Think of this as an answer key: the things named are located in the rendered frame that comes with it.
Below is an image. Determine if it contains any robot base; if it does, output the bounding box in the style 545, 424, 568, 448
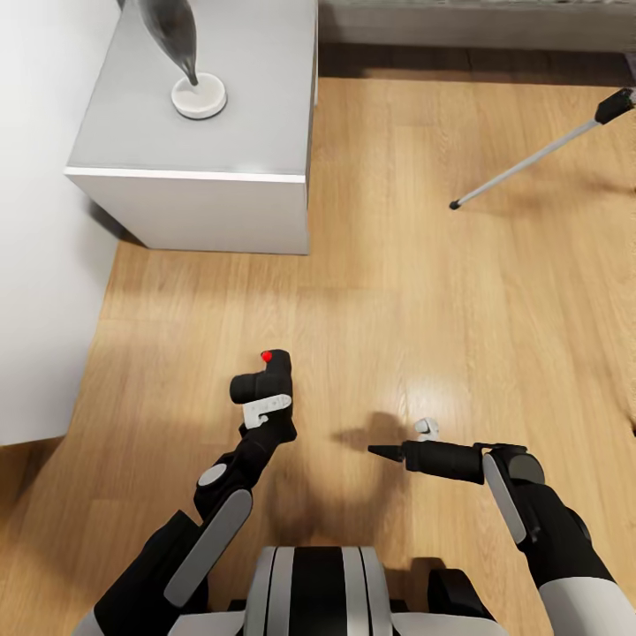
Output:
167, 569, 509, 636

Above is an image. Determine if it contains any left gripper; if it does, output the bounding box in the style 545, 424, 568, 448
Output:
239, 406, 298, 463

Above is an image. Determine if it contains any camera tripod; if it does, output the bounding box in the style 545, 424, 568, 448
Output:
450, 88, 636, 210

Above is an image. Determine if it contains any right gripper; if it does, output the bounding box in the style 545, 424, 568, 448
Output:
368, 440, 458, 481

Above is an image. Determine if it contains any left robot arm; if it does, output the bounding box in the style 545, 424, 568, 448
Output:
68, 394, 298, 636

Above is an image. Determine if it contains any digital camera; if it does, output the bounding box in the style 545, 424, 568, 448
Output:
230, 349, 293, 405

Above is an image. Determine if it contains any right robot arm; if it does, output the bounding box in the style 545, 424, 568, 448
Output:
368, 417, 636, 636

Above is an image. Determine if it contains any robot trunk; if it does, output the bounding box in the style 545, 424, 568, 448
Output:
244, 546, 393, 636

